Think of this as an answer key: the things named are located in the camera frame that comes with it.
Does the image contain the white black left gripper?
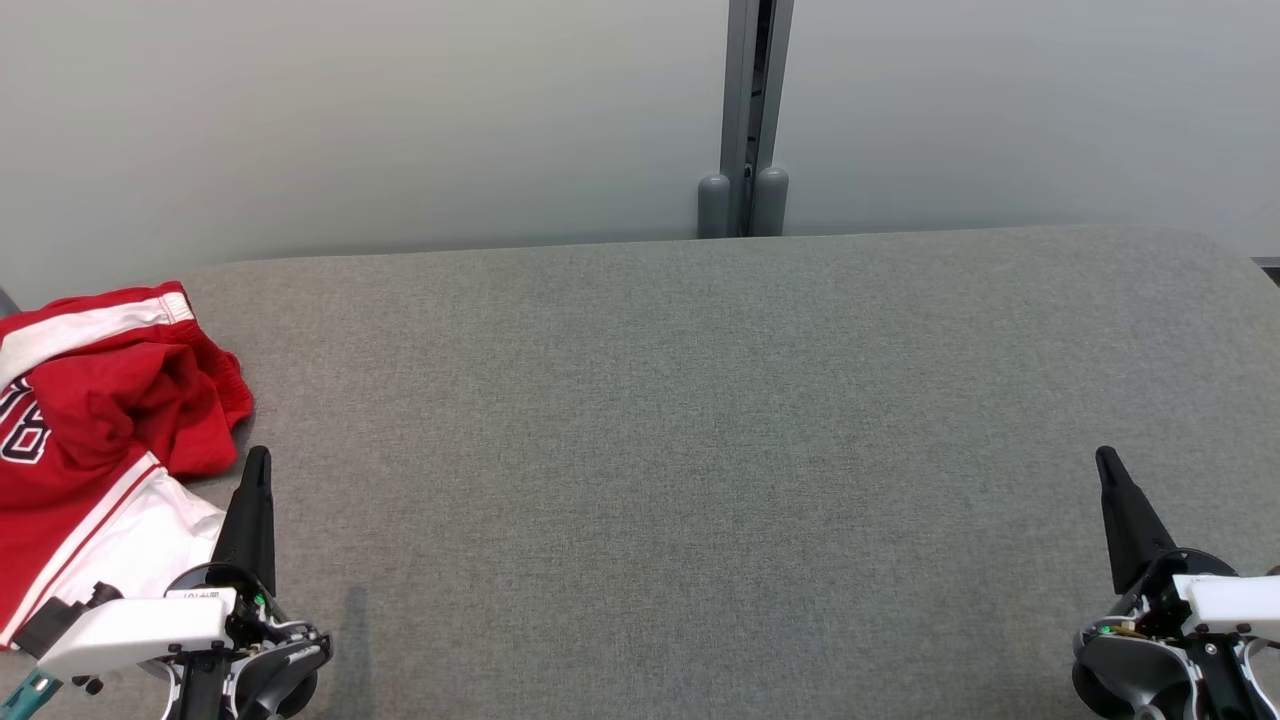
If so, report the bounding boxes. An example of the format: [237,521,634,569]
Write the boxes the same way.
[38,446,278,683]

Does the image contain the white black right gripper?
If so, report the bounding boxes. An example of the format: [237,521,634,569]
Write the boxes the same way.
[1095,445,1280,641]

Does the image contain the red shorts white stripe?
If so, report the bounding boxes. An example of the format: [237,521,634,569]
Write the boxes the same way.
[0,282,255,477]

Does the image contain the red white basketball jersey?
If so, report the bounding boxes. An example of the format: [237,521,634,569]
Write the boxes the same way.
[0,372,227,651]

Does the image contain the grey cylinder post foot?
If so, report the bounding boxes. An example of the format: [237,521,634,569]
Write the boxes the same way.
[697,173,734,240]
[752,166,791,238]

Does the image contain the grey metal partition post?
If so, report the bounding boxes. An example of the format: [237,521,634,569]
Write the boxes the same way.
[720,0,796,238]

